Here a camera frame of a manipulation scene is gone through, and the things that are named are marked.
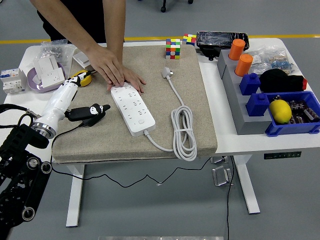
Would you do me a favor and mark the black floor cable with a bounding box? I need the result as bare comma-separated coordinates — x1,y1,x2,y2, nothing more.
226,156,236,240

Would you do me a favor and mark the small silver metal bracket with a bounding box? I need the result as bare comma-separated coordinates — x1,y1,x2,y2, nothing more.
209,156,230,165

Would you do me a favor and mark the person's left hand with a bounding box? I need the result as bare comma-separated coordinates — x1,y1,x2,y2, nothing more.
106,65,147,94

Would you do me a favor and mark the person's right hand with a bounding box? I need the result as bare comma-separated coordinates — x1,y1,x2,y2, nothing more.
86,46,126,89

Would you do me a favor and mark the black table control panel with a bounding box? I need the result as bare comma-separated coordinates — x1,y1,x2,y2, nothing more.
263,151,302,160

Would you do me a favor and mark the white circuit breaker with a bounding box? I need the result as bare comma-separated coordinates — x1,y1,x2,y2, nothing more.
0,67,28,95

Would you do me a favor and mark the black plastic-wrapped box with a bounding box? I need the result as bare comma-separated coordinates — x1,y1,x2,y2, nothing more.
196,30,250,52

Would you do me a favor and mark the person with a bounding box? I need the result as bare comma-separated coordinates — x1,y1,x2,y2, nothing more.
36,0,126,45

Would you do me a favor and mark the dark cylindrical capacitor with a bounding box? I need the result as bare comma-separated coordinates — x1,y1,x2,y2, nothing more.
289,99,309,112
287,111,305,125
302,106,320,123

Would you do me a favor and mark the white wall switch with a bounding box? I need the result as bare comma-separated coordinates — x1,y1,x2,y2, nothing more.
72,48,92,68

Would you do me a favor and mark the white wall socket panel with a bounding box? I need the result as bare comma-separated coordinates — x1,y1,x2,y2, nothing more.
39,69,65,88

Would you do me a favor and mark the small black gadget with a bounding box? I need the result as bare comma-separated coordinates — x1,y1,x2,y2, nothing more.
199,47,221,62

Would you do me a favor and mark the white table leg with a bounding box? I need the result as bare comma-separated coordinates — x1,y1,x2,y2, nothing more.
231,154,261,215
65,163,86,228

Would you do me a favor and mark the clear bag of blue components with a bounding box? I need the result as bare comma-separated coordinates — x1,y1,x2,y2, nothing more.
267,47,297,75

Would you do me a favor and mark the blue plastic bin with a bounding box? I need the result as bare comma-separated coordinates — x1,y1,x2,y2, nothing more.
264,90,320,138

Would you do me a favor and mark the yellow tape measure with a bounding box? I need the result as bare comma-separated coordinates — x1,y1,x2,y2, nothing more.
70,70,93,88

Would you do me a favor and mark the thin black plug cord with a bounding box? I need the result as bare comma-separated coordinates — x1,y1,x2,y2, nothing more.
50,123,212,188

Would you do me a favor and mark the grey peg block base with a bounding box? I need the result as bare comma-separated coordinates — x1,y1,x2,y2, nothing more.
216,48,273,136

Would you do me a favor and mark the large silver metal bracket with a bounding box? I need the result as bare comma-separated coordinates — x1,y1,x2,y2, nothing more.
211,165,235,187

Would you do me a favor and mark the clear bag of small parts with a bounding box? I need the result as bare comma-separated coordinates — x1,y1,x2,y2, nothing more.
246,47,272,74

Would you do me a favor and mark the clear bag of screws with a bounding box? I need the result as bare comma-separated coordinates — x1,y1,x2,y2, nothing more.
39,39,76,63

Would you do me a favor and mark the large colourful puzzle cube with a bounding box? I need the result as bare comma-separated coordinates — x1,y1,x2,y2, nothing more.
164,38,181,60

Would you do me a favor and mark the black fabric bundle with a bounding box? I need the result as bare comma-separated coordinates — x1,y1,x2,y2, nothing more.
259,68,308,94

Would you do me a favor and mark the grey-brown mat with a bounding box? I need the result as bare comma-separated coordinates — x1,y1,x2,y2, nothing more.
51,44,218,165

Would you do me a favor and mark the white plain wall panel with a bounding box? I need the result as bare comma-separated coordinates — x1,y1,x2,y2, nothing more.
33,55,61,76

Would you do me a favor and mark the purple bowl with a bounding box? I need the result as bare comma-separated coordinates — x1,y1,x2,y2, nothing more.
26,62,66,94

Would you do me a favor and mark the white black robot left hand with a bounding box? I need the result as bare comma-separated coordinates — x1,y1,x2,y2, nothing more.
37,70,112,131

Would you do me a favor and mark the yellow lemon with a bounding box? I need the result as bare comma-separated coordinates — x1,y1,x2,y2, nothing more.
268,99,293,125

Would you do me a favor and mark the white power strip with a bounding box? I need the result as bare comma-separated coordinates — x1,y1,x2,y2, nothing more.
110,83,156,138

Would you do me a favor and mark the blue block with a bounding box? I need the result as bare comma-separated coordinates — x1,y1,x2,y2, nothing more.
239,72,262,96
245,92,270,118

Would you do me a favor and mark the white power cord with plug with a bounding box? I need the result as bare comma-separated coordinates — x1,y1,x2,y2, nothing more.
143,66,198,162

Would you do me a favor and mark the orange cylinder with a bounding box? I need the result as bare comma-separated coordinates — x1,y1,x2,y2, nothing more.
234,53,254,78
228,38,246,61

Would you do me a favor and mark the small colourful puzzle cube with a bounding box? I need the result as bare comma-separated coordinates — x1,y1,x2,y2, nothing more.
181,33,197,47

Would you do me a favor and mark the black chair base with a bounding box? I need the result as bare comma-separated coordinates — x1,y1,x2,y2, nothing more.
159,0,195,13

